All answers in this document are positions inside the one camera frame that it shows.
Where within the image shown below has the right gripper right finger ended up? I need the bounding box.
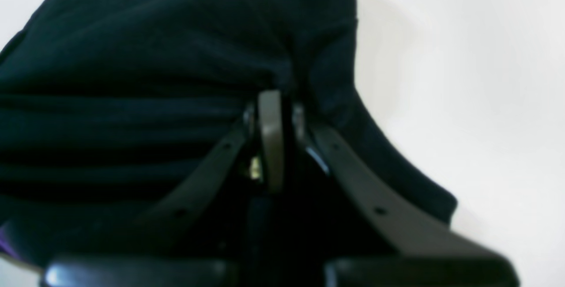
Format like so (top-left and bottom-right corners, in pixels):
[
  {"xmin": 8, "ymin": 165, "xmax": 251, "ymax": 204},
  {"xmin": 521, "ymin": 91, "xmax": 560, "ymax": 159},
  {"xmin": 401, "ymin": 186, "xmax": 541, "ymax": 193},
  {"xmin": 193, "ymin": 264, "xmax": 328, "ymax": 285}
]
[{"xmin": 291, "ymin": 104, "xmax": 520, "ymax": 287}]

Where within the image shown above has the black t-shirt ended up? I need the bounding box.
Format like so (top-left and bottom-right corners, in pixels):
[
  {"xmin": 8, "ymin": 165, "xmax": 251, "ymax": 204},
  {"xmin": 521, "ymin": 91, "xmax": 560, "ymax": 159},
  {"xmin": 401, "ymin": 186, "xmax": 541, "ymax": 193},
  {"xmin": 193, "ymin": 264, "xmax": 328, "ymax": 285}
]
[{"xmin": 0, "ymin": 0, "xmax": 457, "ymax": 267}]

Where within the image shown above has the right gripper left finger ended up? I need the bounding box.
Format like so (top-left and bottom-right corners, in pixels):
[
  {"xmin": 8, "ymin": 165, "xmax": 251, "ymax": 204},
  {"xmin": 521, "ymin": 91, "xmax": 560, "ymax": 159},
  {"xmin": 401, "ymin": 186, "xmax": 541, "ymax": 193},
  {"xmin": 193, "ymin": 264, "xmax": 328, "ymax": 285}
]
[{"xmin": 132, "ymin": 90, "xmax": 285, "ymax": 252}]

